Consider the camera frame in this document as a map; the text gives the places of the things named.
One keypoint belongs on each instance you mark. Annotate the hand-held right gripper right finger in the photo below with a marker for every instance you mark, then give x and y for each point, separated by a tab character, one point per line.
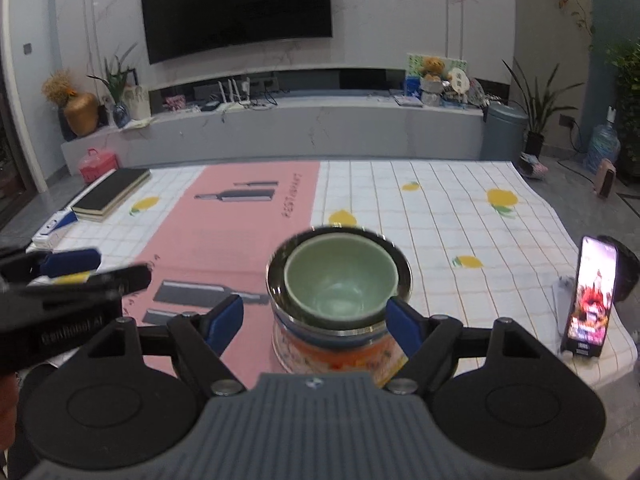
400	325

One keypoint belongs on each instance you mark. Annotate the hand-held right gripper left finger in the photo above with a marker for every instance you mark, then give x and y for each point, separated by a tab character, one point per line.
229	321

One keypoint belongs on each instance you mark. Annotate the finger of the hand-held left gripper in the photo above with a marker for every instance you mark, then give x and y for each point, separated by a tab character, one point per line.
70	262
125	280

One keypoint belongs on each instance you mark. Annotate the blue steel bowl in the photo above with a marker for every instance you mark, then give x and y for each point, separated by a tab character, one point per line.
405	280

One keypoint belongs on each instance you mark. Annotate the clear glass plate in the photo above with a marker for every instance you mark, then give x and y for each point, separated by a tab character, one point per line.
340	366

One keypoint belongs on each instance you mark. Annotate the green ceramic bowl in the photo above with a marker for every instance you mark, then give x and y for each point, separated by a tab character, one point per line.
340	280

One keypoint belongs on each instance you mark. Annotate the blue and white box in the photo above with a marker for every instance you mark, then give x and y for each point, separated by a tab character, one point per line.
55	227

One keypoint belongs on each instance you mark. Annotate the black notebook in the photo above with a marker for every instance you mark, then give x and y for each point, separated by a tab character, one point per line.
110	187

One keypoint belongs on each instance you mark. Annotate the pink placemat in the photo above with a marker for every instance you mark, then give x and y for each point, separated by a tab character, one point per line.
200	240

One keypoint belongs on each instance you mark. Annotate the pink carry basket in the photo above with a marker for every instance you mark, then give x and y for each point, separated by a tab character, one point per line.
97	167

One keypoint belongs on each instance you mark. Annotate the checked lemon tablecloth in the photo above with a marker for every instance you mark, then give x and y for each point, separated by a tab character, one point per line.
450	220

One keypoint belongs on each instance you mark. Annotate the gold vase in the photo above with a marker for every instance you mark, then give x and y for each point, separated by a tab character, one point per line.
81	115

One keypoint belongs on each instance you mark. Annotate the loose papers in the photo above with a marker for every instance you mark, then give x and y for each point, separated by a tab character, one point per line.
137	123

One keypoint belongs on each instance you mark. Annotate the blue vase with green plant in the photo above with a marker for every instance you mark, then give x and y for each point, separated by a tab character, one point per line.
120	110

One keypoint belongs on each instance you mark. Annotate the drawing card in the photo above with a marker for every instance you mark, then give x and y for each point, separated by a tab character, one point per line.
137	102

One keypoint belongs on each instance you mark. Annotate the dark vase with dried flowers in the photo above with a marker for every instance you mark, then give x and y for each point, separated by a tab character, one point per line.
57	87

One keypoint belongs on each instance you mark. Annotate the smartphone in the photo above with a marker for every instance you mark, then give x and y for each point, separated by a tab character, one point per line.
590	300

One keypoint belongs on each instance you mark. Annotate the marble television console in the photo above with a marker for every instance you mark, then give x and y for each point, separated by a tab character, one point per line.
325	130

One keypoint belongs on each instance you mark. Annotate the white router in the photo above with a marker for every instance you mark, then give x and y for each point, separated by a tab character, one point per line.
240	105

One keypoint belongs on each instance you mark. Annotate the grey trash bin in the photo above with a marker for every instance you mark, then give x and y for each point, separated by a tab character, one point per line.
504	132

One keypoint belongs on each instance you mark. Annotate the flat grey tablet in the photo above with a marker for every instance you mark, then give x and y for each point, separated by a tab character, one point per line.
407	101

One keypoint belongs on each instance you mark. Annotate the grey wrapped pot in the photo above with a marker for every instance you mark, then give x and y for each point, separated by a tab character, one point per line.
431	94

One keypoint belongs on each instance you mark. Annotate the black phone stand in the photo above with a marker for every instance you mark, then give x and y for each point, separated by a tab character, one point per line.
627	270

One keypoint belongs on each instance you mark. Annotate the decorative plate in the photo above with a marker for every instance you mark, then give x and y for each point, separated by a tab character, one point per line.
476	94

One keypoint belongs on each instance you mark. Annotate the white round fan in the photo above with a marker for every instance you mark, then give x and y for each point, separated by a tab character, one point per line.
458	84

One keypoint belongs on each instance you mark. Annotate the pink space heater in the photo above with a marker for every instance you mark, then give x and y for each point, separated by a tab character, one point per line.
605	179

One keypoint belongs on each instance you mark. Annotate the potted long-leaf plant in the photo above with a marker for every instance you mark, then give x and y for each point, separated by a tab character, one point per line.
537	110

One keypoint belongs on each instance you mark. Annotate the green painting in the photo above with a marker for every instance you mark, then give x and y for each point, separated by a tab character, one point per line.
412	67

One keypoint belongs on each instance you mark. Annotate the teddy bear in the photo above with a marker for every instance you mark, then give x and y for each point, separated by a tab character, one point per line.
431	69

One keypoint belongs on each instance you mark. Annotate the blue water bottle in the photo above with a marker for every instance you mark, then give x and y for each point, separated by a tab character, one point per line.
603	145

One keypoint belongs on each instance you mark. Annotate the black television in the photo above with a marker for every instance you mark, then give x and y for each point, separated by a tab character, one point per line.
235	5

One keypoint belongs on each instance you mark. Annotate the leafy green plant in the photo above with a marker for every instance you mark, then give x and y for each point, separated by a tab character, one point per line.
627	100

